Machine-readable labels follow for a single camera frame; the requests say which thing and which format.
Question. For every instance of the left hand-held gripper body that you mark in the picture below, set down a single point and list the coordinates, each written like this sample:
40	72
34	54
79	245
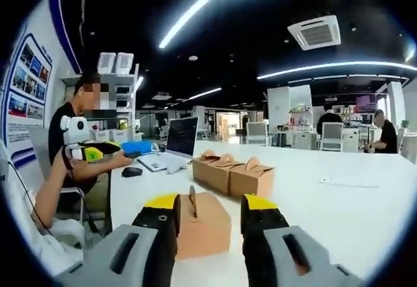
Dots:
75	130

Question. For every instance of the white storage shelf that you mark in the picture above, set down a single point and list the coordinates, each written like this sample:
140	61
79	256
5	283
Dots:
123	81

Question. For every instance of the white office chair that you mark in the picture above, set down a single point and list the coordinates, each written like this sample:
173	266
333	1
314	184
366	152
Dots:
258	133
332	137

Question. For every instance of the blue flat case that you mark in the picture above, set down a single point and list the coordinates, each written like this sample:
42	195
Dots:
137	146

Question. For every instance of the green potted plant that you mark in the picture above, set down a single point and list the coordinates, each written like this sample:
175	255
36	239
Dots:
404	124

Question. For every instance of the brown paper box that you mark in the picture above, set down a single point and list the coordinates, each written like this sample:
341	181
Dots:
219	174
252	182
200	169
208	231

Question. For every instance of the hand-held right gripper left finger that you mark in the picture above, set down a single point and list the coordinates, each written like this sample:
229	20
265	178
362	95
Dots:
137	251

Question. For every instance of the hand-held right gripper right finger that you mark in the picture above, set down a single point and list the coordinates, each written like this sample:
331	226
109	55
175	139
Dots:
270	251

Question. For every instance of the white ceiling light strip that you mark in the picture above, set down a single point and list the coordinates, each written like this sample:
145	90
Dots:
332	68
198	9

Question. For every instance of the white plush toy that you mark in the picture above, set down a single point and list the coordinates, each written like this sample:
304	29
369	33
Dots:
177	167

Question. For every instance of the person's white clothing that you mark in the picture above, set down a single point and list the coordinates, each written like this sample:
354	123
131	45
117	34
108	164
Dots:
32	251

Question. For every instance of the blue white wall poster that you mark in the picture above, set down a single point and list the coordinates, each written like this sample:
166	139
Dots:
29	71

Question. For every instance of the purple display screen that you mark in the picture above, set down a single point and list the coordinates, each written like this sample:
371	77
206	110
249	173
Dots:
371	103

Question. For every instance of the black computer mouse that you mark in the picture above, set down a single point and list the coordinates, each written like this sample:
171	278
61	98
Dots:
132	171

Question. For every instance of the ceiling air conditioner vent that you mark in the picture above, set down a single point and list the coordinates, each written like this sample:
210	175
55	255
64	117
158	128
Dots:
315	32

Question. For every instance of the silver laptop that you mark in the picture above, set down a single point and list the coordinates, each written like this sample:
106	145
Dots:
182	135

